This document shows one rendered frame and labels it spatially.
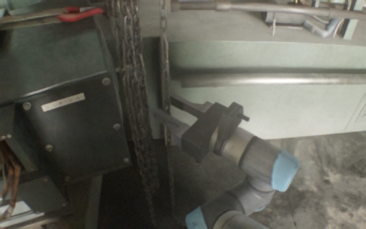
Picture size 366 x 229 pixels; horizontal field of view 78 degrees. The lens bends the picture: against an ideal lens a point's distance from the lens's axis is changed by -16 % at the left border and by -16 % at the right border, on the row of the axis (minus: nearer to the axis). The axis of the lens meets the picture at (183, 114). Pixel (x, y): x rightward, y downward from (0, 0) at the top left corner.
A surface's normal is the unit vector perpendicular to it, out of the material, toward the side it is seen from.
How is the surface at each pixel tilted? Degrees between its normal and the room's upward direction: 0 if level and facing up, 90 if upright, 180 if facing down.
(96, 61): 45
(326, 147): 0
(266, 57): 90
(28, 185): 90
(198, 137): 0
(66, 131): 90
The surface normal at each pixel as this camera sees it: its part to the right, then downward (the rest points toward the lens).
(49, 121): 0.40, 0.65
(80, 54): 0.29, -0.04
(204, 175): 0.00, -0.71
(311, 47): 0.07, 0.70
